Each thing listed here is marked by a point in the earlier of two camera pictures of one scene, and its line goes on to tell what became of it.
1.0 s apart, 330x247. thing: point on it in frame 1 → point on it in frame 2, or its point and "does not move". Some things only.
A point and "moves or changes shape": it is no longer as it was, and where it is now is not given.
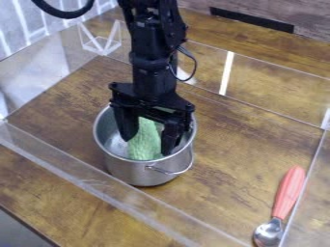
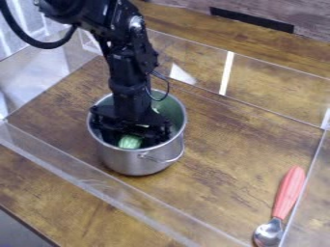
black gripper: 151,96 → 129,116
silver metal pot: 141,173 moves or changes shape
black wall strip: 217,12 does not move
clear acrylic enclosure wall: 255,189 does not move
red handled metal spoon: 268,233 does not move
